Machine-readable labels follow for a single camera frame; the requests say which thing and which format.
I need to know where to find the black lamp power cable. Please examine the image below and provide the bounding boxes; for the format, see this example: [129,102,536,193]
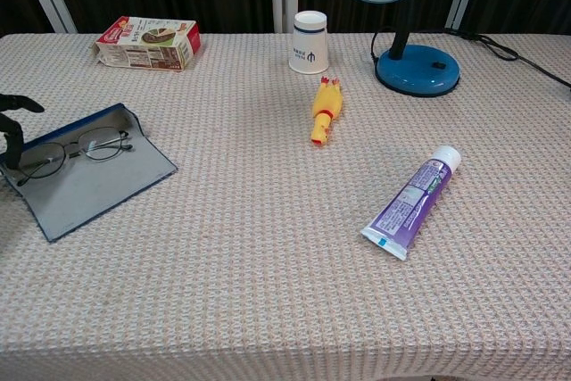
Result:
[369,26,571,90]

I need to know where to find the red white food carton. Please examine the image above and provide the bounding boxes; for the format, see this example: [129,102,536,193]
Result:
[94,15,203,72]

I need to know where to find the white paper cup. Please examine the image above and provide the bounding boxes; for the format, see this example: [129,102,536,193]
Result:
[288,10,330,75]

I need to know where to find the blue desk lamp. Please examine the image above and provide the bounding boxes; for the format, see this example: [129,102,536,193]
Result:
[324,0,461,98]

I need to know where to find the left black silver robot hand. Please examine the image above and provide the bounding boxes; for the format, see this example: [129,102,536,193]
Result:
[0,94,46,170]

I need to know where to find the black rimmed eyeglasses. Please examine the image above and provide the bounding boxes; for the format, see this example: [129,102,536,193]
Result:
[16,126,134,187]

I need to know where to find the yellow rubber chicken toy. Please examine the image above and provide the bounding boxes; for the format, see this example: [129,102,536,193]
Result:
[310,75,346,147]

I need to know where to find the purple white toothpaste tube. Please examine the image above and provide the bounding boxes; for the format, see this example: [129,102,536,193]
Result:
[360,145,463,262]

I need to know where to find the blue glasses case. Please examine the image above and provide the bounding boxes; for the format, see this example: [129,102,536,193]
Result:
[0,103,179,244]

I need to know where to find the beige waffle-weave tablecloth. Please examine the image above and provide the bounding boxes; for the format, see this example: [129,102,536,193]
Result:
[0,32,571,381]

